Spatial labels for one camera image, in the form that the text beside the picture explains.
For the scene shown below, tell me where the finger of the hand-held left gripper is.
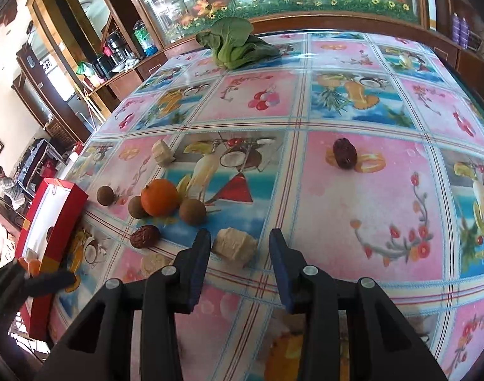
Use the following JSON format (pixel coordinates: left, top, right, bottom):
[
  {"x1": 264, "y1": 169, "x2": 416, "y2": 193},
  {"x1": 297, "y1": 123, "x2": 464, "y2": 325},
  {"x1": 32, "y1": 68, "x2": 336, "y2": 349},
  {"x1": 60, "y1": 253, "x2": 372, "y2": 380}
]
[
  {"x1": 0, "y1": 260, "x2": 28, "y2": 319},
  {"x1": 23, "y1": 271, "x2": 76, "y2": 298}
]

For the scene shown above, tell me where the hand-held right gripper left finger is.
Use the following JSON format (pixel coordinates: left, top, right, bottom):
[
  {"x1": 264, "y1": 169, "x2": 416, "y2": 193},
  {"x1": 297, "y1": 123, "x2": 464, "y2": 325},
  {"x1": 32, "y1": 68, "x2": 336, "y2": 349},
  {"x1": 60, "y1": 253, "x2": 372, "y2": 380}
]
[{"x1": 36, "y1": 228, "x2": 213, "y2": 381}]

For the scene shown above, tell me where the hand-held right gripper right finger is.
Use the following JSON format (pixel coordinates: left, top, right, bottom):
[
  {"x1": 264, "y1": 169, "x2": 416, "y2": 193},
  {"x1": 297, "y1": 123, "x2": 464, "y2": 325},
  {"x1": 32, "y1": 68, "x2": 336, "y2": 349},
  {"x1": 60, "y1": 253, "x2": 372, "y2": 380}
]
[{"x1": 269, "y1": 228, "x2": 449, "y2": 381}]

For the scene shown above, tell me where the orange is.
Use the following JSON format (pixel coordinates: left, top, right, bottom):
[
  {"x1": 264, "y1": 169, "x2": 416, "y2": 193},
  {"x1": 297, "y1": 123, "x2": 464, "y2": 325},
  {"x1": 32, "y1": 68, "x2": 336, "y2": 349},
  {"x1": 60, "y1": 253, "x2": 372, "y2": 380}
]
[
  {"x1": 19, "y1": 258, "x2": 42, "y2": 277},
  {"x1": 141, "y1": 178, "x2": 180, "y2": 218}
]

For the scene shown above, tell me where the round rice cracker front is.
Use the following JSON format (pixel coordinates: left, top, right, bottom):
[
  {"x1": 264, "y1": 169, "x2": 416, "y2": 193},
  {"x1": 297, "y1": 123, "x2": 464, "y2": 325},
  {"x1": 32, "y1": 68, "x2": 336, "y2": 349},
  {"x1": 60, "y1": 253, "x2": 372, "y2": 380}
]
[{"x1": 140, "y1": 254, "x2": 175, "y2": 277}]

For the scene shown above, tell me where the rectangular white cake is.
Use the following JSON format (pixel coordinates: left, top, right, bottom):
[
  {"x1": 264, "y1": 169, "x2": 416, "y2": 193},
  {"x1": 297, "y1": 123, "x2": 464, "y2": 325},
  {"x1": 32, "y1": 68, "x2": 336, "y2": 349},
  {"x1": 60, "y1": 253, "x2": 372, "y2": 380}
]
[{"x1": 211, "y1": 227, "x2": 258, "y2": 268}]

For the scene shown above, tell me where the brown longan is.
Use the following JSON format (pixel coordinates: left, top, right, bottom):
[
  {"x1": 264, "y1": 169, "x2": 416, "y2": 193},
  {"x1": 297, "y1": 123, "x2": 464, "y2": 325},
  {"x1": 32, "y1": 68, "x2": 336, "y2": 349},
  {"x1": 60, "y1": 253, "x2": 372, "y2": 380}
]
[
  {"x1": 179, "y1": 198, "x2": 208, "y2": 225},
  {"x1": 128, "y1": 196, "x2": 149, "y2": 220},
  {"x1": 96, "y1": 185, "x2": 116, "y2": 207}
]

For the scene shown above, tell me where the red-edged white tray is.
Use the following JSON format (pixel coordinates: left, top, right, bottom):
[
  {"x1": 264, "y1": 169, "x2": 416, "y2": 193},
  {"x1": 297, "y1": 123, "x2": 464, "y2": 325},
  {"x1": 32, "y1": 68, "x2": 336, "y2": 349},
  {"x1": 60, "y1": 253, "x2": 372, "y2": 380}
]
[{"x1": 14, "y1": 178, "x2": 90, "y2": 342}]

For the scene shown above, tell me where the fruit printed plastic tablecloth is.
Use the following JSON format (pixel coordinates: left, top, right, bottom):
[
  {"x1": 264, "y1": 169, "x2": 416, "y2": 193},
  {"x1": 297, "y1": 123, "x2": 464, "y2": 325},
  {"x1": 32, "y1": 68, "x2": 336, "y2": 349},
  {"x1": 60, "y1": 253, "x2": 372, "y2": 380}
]
[{"x1": 47, "y1": 28, "x2": 484, "y2": 381}]

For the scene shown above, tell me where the electric keyboard on stand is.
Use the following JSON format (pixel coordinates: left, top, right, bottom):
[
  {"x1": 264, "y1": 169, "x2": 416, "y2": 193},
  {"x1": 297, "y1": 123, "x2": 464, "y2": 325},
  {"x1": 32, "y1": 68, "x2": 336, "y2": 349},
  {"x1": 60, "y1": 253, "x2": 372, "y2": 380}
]
[{"x1": 17, "y1": 139, "x2": 64, "y2": 197}]

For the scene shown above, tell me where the black jug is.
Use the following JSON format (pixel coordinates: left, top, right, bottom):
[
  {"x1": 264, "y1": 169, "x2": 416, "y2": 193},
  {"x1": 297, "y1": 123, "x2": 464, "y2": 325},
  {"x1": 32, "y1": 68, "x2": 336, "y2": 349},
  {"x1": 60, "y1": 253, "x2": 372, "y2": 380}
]
[{"x1": 92, "y1": 55, "x2": 112, "y2": 80}]

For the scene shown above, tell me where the green bok choy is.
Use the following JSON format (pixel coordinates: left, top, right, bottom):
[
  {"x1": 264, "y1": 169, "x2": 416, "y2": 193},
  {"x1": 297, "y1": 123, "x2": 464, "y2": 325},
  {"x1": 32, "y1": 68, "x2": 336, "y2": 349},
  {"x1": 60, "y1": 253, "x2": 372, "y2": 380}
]
[{"x1": 195, "y1": 17, "x2": 282, "y2": 70}]

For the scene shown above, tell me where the tall black thermos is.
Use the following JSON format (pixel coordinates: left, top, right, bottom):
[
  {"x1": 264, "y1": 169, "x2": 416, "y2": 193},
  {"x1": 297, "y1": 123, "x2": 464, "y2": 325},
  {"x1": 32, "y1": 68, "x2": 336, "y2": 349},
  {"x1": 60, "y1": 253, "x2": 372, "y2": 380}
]
[{"x1": 106, "y1": 32, "x2": 125, "y2": 66}]

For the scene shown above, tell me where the clear water bottle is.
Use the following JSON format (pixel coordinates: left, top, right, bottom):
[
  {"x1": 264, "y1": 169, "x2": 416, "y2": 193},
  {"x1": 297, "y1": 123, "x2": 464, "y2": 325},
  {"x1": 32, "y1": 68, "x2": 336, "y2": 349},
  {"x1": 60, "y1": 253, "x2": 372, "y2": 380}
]
[{"x1": 133, "y1": 19, "x2": 158, "y2": 57}]

